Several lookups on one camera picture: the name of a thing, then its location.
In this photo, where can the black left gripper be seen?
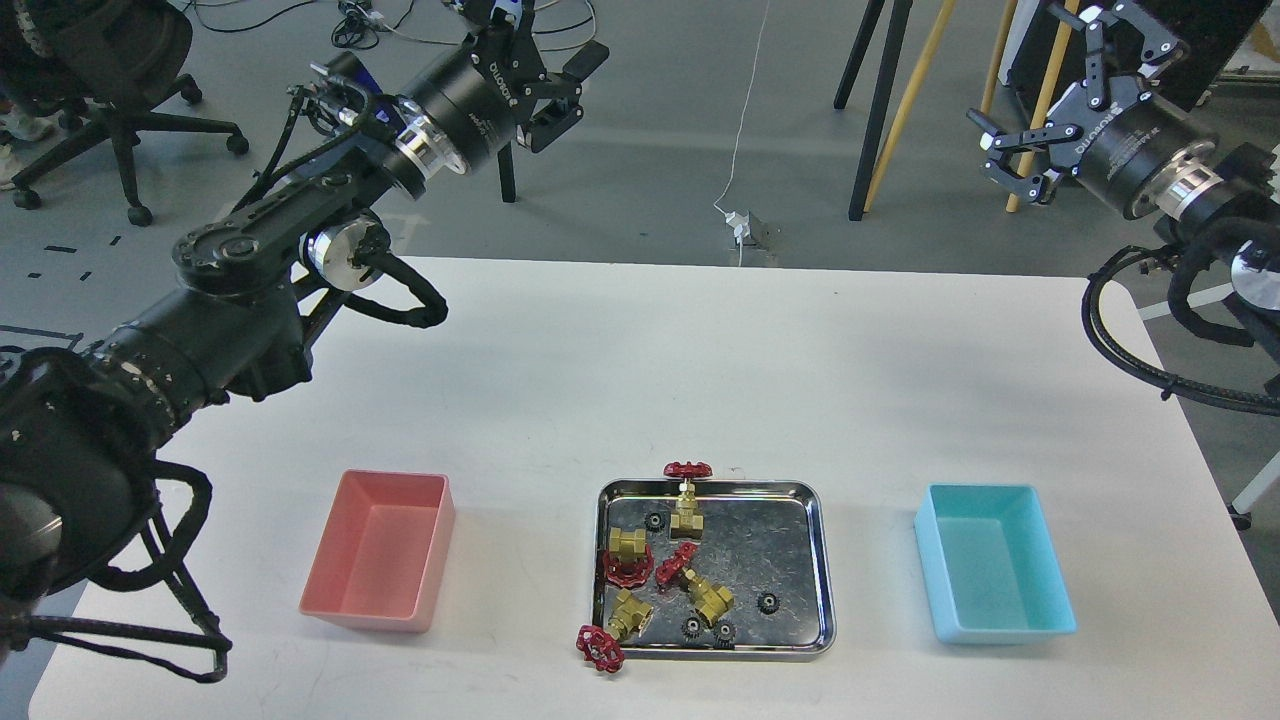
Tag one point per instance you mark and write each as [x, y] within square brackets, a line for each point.
[492, 89]

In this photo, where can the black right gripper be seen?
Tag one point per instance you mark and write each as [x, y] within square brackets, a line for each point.
[1135, 151]

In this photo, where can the brass valve red handle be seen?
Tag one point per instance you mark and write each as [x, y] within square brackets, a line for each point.
[601, 644]
[627, 559]
[687, 522]
[711, 601]

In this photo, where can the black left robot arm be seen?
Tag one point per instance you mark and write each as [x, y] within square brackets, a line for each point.
[96, 528]

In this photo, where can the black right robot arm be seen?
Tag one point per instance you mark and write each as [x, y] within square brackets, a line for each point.
[1222, 260]

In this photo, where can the blue plastic box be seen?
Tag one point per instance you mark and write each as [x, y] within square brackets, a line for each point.
[991, 573]

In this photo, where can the small black gear top left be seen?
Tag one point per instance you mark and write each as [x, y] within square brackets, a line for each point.
[654, 522]

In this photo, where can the small black gear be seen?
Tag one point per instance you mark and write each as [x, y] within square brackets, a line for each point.
[654, 522]
[767, 603]
[691, 628]
[724, 635]

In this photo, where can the pink plastic box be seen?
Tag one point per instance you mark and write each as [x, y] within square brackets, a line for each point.
[380, 563]

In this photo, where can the small black gear bottom left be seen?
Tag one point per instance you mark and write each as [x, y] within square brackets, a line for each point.
[691, 628]

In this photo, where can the small black gear bottom right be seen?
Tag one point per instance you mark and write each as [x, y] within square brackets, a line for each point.
[724, 635]

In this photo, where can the wooden easel leg right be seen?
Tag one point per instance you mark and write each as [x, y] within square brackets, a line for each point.
[1051, 72]

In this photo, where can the wooden easel leg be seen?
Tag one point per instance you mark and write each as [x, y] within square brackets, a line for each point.
[1051, 72]
[913, 87]

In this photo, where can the black tripod stand left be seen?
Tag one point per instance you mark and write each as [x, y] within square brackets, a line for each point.
[505, 158]

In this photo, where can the black equipment case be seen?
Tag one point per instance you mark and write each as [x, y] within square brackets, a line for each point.
[1212, 30]

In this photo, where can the wooden easel leg left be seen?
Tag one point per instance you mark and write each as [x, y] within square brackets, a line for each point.
[913, 87]

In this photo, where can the black tripod leg right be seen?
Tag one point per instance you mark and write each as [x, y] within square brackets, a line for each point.
[885, 77]

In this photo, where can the black office chair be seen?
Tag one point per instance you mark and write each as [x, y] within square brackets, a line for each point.
[105, 66]

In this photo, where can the shiny metal tray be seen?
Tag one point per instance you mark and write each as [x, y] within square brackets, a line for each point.
[759, 535]

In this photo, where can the brass valve top red handle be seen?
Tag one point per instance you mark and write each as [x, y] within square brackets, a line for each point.
[687, 522]

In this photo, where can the brass valve bottom red handle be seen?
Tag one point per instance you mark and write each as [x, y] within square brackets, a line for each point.
[601, 644]

